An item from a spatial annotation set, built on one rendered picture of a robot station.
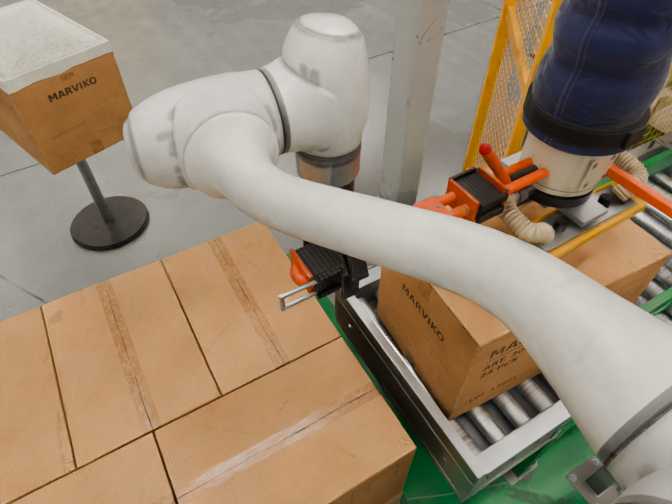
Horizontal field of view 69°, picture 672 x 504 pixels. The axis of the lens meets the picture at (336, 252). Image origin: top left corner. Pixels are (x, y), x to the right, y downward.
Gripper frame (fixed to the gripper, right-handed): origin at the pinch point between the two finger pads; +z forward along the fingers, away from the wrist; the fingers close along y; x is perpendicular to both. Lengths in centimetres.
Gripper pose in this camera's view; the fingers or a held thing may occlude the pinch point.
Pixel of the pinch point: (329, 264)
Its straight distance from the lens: 84.7
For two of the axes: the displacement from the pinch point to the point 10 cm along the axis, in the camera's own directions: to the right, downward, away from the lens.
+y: -5.0, -6.5, 5.7
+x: -8.7, 3.7, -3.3
